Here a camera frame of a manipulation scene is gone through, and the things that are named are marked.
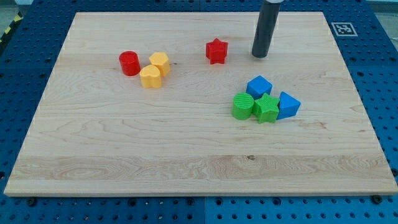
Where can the red star block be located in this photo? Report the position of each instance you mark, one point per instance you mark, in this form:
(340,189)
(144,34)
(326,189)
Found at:
(216,51)

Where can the yellow hexagon block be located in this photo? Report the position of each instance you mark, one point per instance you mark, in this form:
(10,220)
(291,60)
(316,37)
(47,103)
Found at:
(161,61)

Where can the green star block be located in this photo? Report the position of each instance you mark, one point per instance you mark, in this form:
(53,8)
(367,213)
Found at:
(266,109)

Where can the green cylinder block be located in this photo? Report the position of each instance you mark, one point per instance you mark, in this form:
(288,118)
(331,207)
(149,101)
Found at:
(242,106)

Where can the yellow heart block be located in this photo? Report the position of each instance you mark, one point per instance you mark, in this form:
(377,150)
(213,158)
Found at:
(150,77)

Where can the wooden board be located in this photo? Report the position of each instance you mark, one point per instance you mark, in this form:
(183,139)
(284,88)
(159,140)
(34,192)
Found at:
(99,133)

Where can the blue cube block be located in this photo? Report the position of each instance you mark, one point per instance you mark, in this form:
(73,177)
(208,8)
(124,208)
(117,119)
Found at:
(258,86)

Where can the red cylinder block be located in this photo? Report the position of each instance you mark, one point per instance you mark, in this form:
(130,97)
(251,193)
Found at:
(129,62)

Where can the blue triangle block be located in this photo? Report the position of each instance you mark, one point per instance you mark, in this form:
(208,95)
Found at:
(288,106)

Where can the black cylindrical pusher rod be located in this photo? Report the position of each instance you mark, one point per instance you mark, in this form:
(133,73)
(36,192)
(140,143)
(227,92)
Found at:
(266,22)

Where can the white fiducial marker tag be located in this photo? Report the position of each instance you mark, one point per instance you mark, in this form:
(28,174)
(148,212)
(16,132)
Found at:
(344,29)

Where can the black screw bolt left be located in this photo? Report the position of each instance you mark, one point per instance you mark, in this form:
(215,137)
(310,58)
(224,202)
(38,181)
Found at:
(31,202)

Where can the black screw bolt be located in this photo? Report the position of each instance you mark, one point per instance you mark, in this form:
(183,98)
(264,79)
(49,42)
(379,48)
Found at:
(376,199)
(31,202)

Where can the black screw bolt right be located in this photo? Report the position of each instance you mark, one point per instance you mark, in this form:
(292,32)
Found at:
(376,199)

